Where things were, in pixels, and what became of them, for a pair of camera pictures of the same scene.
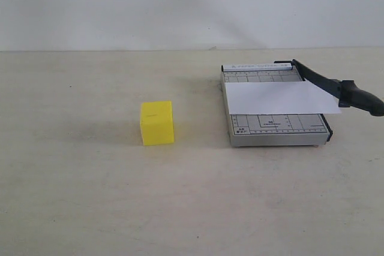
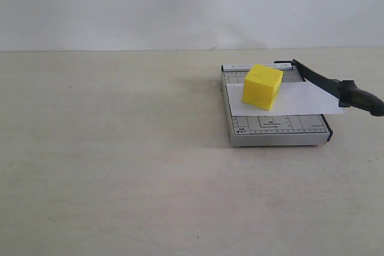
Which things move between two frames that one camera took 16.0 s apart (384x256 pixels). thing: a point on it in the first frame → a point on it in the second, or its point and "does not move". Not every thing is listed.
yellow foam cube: (156, 123) → (261, 85)
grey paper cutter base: (272, 130) does not move
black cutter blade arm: (342, 93) does not move
